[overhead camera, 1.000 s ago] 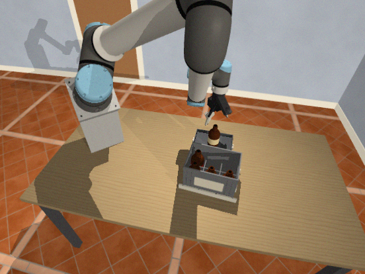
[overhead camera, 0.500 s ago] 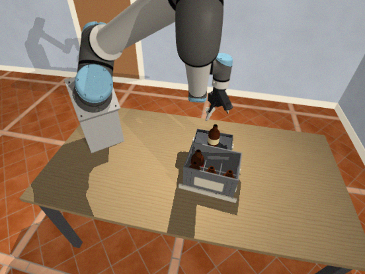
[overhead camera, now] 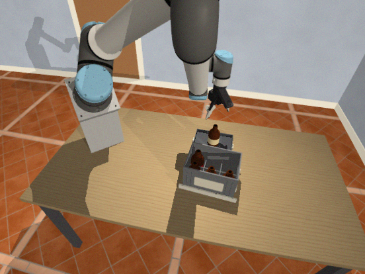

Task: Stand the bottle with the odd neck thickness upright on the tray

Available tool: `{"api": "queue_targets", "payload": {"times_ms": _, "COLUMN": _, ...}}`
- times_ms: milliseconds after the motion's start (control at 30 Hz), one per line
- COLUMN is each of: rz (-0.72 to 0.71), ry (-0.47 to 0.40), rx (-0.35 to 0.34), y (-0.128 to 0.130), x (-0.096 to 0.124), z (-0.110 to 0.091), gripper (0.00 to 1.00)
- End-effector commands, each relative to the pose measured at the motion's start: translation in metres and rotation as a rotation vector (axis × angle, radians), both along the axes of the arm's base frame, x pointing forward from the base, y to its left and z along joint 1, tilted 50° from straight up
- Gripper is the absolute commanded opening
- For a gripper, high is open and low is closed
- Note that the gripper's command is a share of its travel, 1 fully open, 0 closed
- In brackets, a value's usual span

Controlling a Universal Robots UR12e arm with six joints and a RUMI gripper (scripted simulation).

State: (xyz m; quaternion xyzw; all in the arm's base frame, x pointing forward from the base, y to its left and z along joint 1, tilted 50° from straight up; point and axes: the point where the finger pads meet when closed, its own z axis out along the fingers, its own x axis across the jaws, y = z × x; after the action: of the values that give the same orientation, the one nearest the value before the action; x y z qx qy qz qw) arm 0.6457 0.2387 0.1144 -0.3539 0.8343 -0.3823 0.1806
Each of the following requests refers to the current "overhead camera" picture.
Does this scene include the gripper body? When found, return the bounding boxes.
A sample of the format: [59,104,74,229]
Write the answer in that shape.
[208,85,227,105]

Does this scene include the grey plastic crate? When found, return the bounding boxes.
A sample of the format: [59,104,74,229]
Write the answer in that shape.
[183,144,242,197]

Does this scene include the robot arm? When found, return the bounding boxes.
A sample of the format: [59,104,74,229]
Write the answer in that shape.
[73,0,233,113]

